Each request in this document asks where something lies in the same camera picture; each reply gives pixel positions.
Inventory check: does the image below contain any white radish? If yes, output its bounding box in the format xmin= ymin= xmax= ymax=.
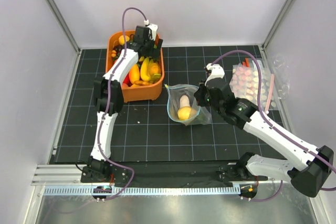
xmin=179 ymin=95 xmax=191 ymax=108

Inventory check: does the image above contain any clear blue zip bag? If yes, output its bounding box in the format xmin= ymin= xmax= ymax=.
xmin=164 ymin=84 xmax=212 ymax=126

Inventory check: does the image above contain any orange plastic bin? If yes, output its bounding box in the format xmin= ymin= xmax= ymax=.
xmin=105 ymin=31 xmax=165 ymax=102

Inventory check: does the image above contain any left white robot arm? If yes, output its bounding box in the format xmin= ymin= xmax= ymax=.
xmin=82 ymin=20 xmax=164 ymax=182

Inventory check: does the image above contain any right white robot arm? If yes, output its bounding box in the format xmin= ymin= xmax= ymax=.
xmin=194 ymin=78 xmax=335 ymax=198

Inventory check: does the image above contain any bag of pink sliced food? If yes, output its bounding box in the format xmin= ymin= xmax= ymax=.
xmin=229 ymin=58 xmax=277 ymax=111

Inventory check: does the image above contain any orange bell pepper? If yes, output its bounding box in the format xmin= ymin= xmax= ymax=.
xmin=148 ymin=62 xmax=161 ymax=76

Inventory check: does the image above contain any yellow lemon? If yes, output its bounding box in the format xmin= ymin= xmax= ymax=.
xmin=118 ymin=35 xmax=130 ymax=46

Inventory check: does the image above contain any yellow banana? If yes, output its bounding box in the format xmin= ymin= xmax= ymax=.
xmin=140 ymin=57 xmax=151 ymax=82

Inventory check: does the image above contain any yellow mango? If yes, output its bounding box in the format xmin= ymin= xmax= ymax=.
xmin=129 ymin=64 xmax=140 ymax=84

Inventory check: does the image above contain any black grid mat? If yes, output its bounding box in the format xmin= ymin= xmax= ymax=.
xmin=50 ymin=45 xmax=280 ymax=164

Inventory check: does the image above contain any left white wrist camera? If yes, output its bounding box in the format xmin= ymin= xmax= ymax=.
xmin=144 ymin=19 xmax=158 ymax=40

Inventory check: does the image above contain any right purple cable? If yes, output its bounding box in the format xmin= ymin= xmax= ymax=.
xmin=211 ymin=50 xmax=336 ymax=203

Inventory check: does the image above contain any purple cable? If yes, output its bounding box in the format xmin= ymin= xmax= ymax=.
xmin=96 ymin=7 xmax=135 ymax=201
xmin=211 ymin=50 xmax=336 ymax=203

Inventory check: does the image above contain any slotted cable duct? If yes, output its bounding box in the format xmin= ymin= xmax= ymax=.
xmin=44 ymin=185 xmax=240 ymax=197

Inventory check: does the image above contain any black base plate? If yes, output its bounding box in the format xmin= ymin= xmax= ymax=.
xmin=80 ymin=160 xmax=267 ymax=188

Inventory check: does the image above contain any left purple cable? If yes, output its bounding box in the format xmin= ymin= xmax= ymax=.
xmin=96 ymin=7 xmax=135 ymax=201

